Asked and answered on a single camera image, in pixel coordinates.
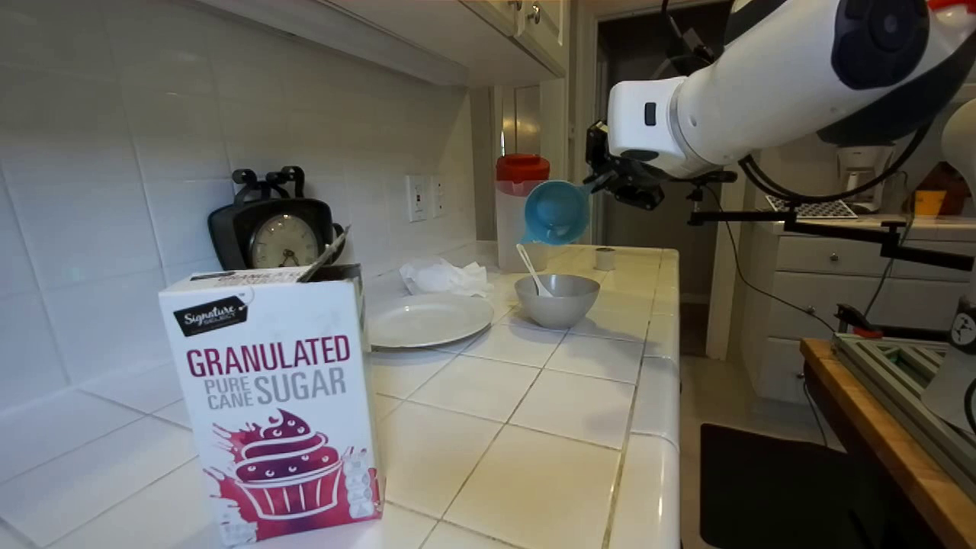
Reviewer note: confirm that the wooden knife block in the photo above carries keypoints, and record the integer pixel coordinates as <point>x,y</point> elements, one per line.
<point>950,183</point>

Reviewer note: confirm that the white lower cabinets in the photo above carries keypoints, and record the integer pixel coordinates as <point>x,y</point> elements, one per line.
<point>804,306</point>

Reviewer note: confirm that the grey equipment box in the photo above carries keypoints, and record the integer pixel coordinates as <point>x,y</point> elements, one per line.
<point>903,385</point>

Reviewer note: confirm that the crumpled white plastic bag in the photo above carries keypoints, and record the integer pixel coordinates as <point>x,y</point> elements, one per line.
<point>442,275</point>

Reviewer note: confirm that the black stereo camera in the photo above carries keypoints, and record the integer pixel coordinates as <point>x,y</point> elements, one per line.
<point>712,178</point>

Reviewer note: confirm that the black clamp bar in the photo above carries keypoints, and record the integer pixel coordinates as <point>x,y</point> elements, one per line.
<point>893,328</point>

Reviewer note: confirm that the white coffee maker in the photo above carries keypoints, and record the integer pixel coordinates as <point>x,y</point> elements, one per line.
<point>864,183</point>

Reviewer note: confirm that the clear pitcher with red lid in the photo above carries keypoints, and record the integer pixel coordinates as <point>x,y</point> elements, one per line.
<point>511,194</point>

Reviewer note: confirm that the white cabinets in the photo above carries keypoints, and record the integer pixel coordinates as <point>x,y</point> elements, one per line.
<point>429,31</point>
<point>804,306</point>

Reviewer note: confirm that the white wall outlet plate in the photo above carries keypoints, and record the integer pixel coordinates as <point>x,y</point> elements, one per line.
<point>419,197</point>

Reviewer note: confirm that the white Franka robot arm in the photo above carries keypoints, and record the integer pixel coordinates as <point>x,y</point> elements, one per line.
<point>773,79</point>

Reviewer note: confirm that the wooden table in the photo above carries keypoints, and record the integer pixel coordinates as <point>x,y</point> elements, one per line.
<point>893,446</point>

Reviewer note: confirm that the blue cup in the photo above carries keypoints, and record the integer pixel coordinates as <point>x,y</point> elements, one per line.
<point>557,211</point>

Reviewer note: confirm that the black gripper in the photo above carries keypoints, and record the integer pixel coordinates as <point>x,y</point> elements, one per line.
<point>634,182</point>

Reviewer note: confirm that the granulated sugar box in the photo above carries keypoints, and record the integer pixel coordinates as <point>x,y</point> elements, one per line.
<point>269,408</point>

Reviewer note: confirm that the white upper cabinets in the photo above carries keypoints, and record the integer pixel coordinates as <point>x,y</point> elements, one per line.
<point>429,31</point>

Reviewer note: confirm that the beige ceramic bowl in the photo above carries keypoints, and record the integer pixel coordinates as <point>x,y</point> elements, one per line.
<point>558,302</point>

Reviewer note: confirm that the white plastic spoon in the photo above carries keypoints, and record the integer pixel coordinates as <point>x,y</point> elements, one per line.
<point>530,265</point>

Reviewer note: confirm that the black floor mat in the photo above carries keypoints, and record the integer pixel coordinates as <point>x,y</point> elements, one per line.
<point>773,491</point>

